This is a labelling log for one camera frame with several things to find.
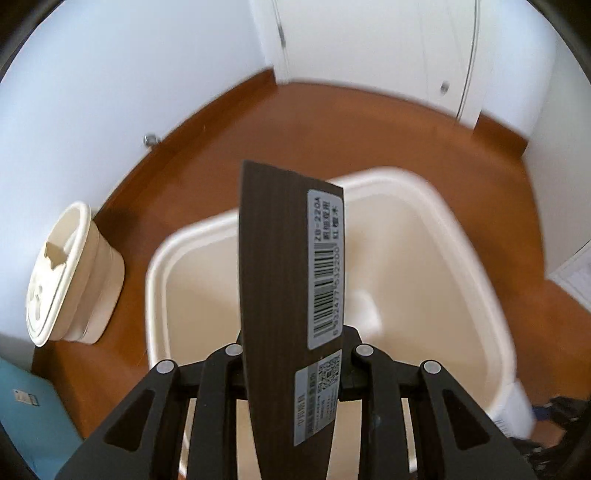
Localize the dark wood sample board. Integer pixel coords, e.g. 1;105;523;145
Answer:
238;161;345;479

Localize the white box with QR code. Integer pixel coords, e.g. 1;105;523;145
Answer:
490;380;537;440

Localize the beige square trash bin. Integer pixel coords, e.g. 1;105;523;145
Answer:
146;168;515;479

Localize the teal storage bin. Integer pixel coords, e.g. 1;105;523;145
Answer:
1;360;82;479

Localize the beige oval lidded bucket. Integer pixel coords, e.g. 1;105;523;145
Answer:
25;201;125;347

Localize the white louvered closet door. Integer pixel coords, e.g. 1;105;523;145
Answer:
549;241;591;312

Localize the metal door stopper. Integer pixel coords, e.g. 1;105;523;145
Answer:
143;133;161;148

